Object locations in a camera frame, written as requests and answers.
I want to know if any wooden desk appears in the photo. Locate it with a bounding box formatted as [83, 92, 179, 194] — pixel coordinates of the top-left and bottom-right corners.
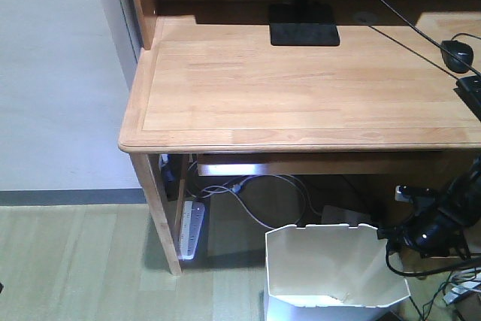
[119, 0, 480, 275]

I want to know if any black monitor cable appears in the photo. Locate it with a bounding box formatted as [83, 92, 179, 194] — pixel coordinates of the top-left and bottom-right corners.
[354, 0, 481, 76]

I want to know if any black computer mouse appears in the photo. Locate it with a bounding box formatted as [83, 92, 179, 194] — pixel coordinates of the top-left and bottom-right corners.
[440, 40, 473, 74]

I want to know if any white power strip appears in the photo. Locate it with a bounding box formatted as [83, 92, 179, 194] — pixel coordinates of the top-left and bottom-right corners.
[179, 201, 205, 260]

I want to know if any white cable under desk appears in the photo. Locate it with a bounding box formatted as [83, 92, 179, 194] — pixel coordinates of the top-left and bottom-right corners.
[186, 173, 324, 230]

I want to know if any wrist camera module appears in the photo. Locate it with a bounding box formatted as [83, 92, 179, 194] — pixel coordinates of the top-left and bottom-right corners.
[395, 185, 434, 203]

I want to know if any black desktop power strip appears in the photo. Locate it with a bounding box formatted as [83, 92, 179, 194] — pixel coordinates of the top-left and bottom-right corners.
[456, 75, 481, 120]

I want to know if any white plastic trash bin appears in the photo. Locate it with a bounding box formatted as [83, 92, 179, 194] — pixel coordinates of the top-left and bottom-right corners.
[264, 224, 410, 320]

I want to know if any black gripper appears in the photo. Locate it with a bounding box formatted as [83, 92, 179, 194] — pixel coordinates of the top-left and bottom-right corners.
[377, 200, 466, 259]

